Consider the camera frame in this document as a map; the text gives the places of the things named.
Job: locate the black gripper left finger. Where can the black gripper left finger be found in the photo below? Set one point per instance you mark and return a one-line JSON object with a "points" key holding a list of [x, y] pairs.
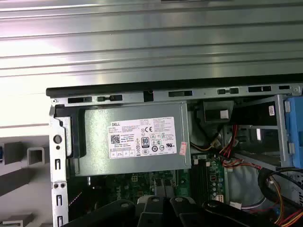
{"points": [[151, 212]]}

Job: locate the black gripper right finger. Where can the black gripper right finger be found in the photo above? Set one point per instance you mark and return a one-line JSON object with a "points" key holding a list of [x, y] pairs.
{"points": [[189, 212]]}

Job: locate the black RAM slot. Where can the black RAM slot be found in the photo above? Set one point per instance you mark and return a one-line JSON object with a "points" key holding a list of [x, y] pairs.
{"points": [[198, 182], [206, 182], [194, 182], [202, 182]]}

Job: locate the green motherboard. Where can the green motherboard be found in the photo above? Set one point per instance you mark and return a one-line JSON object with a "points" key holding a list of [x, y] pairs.
{"points": [[132, 184]]}

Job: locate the grey Dell power supply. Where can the grey Dell power supply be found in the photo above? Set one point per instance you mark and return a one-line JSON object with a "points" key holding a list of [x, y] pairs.
{"points": [[99, 132]]}

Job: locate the open black PC case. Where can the open black PC case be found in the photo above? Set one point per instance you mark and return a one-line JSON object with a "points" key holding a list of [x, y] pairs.
{"points": [[58, 151]]}

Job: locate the metal optical drive cage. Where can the metal optical drive cage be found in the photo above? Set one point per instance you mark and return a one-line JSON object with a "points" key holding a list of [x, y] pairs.
{"points": [[279, 123]]}

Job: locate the blue plastic bay latch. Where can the blue plastic bay latch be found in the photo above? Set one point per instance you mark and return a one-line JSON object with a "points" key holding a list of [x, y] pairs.
{"points": [[296, 132]]}

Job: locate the grey parts rack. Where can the grey parts rack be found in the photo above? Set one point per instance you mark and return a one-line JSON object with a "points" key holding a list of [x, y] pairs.
{"points": [[14, 179]]}

